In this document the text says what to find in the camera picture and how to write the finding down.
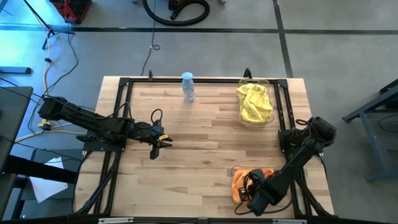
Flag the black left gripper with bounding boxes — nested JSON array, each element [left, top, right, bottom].
[[132, 119, 174, 161]]

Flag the yellow microfiber towel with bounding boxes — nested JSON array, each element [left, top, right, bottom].
[[236, 83, 269, 105], [241, 93, 274, 124], [241, 108, 259, 124]]

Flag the clear plastic basket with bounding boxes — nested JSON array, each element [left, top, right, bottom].
[[237, 78, 276, 128], [229, 165, 276, 206]]

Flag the blue Febreze spray bottle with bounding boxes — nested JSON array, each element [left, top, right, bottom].
[[181, 72, 196, 104]]

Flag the yellow power plug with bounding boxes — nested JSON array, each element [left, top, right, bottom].
[[37, 119, 53, 131]]

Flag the white paper sheet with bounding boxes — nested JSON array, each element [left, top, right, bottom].
[[29, 156, 70, 203]]

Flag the black desk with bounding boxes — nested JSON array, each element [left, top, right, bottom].
[[0, 86, 34, 175]]

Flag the black tripod stand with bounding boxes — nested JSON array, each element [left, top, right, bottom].
[[23, 0, 75, 50]]

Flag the red tool box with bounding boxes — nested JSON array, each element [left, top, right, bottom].
[[49, 0, 93, 25]]

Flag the black floor bar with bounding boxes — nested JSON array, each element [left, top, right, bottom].
[[0, 66, 32, 75]]

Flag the black aluminium rig frame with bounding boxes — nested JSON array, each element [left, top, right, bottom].
[[70, 77, 335, 218]]

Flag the silver aluminium bracket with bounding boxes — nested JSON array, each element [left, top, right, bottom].
[[98, 217, 135, 224]]

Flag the black power cable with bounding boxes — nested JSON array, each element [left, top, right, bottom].
[[141, 0, 161, 77]]

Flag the black vacuum hose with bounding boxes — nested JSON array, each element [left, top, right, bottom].
[[141, 0, 211, 27]]

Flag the grey metal table frame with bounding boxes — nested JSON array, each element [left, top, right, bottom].
[[341, 79, 398, 183]]

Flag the cream extension cable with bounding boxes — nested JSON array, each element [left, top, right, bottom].
[[14, 12, 88, 144]]

